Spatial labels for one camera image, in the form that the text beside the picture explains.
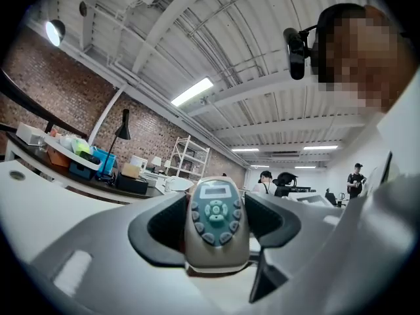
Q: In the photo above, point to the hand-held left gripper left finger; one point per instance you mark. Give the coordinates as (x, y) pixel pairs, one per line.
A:
(115, 258)

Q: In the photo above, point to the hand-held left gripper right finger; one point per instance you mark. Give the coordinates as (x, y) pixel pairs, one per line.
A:
(285, 218)

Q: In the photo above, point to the grey remote control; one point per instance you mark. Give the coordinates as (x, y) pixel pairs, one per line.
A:
(215, 244)

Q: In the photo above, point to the ceiling tube light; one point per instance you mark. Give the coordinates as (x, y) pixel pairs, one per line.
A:
(260, 166)
(192, 91)
(320, 147)
(305, 167)
(245, 150)

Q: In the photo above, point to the black box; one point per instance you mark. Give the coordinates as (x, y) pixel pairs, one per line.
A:
(131, 184)

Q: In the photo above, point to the small brown cardboard box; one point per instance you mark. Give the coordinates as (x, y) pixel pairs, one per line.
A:
(131, 171)

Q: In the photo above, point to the white mug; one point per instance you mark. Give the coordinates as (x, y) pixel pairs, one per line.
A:
(168, 185)

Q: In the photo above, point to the blue plastic bin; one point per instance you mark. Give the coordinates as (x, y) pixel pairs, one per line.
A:
(106, 161)

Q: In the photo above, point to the white table lamp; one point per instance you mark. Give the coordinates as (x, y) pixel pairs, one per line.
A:
(156, 161)
(167, 163)

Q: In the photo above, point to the orange box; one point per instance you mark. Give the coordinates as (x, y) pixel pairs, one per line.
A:
(59, 159)

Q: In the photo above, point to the white metal shelf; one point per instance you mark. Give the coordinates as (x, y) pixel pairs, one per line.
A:
(188, 157)

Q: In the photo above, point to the white tray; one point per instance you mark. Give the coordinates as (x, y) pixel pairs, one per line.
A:
(65, 149)

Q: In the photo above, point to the black floor lamp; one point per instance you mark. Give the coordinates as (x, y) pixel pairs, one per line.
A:
(123, 131)

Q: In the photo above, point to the person's white shirt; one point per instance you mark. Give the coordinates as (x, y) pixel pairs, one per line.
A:
(402, 136)

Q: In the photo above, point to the white flat box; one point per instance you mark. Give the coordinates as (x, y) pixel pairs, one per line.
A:
(29, 134)

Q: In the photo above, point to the black handrail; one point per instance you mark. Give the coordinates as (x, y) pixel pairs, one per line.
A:
(33, 102)

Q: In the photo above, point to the person's head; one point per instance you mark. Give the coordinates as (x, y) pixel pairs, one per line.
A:
(361, 54)

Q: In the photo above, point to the black dome pendant lamp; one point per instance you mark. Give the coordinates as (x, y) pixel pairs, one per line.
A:
(55, 33)

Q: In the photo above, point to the white ceiling camera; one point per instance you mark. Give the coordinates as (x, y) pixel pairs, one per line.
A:
(204, 100)

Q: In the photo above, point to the black head-worn camera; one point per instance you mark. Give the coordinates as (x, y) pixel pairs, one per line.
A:
(297, 57)

